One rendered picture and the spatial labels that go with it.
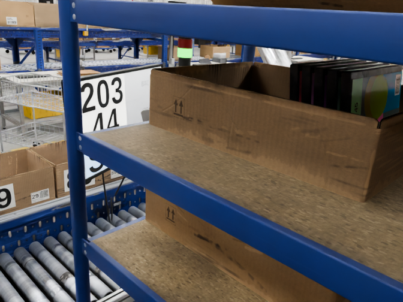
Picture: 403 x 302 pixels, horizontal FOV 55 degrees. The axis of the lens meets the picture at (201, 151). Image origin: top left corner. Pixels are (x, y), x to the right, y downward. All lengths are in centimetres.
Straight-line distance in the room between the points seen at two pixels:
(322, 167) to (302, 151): 3
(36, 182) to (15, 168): 29
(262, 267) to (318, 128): 23
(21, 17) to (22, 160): 461
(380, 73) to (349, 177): 19
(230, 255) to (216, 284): 5
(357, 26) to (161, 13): 22
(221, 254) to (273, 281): 10
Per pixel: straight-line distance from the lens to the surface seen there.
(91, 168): 119
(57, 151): 218
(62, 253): 178
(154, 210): 75
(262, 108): 53
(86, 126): 115
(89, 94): 115
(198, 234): 67
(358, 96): 55
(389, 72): 65
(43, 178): 185
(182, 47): 134
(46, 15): 671
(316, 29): 33
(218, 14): 39
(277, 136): 52
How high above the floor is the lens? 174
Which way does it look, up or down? 20 degrees down
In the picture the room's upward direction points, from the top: 4 degrees clockwise
